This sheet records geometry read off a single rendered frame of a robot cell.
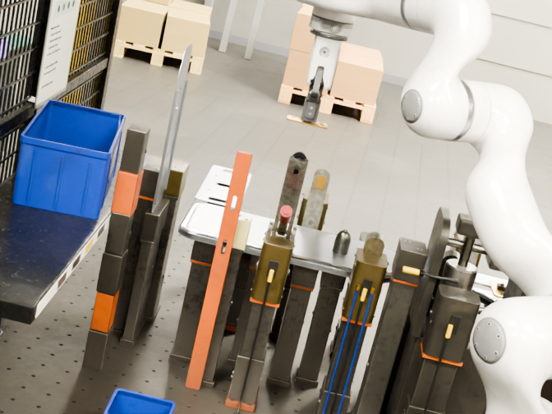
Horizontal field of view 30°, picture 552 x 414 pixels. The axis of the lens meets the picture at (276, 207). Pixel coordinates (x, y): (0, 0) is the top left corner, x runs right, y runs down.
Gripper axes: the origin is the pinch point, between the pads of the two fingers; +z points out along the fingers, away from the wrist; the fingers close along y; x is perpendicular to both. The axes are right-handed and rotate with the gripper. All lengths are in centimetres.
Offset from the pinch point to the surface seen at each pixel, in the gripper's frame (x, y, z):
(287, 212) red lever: -0.3, -26.5, 13.5
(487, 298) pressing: -43, -7, 27
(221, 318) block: 7.6, -13.6, 42.2
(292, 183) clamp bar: 0.2, -16.6, 11.0
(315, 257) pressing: -7.8, -6.7, 27.6
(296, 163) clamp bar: 0.3, -17.2, 6.9
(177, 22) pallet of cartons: 123, 639, 88
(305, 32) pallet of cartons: 19, 611, 68
